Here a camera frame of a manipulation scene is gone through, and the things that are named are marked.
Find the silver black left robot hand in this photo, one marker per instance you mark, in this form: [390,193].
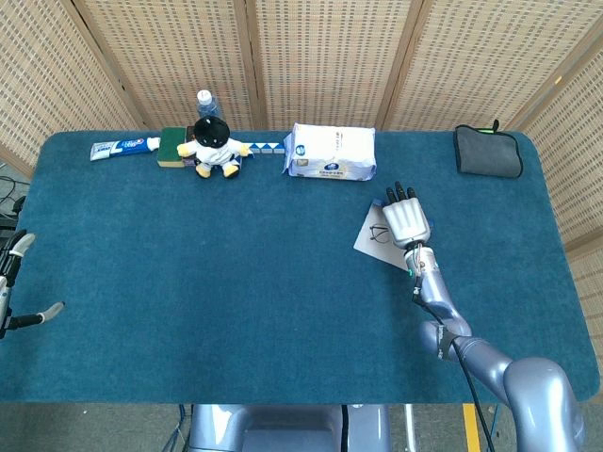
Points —
[14,254]

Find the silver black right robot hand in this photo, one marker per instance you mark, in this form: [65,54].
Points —
[407,221]

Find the black eyeglasses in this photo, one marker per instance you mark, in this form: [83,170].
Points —
[378,228]

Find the blue folding glasses case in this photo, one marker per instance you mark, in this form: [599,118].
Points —
[372,249]

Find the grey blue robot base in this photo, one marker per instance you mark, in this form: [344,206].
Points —
[282,428]

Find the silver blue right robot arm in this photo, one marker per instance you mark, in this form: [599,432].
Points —
[435,292]

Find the white blue tissue pack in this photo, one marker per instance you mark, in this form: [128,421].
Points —
[330,150]

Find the folded grey cloth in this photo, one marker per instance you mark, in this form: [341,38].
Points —
[487,153]

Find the blue white toothpaste tube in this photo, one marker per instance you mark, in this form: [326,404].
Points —
[122,148]

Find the blue white snake puzzle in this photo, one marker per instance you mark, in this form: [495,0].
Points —
[266,148]

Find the blue carpet table mat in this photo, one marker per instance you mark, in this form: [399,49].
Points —
[188,282]

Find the green yellow sponge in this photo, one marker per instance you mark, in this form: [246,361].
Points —
[170,146]

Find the black headed plush doll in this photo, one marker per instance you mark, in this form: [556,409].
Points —
[214,148]

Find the grey metal table leg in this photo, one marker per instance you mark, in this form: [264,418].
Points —
[411,428]

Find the dark brown small box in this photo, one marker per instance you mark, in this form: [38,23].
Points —
[190,133]

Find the clear plastic water bottle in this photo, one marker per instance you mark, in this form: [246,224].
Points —
[207,107]

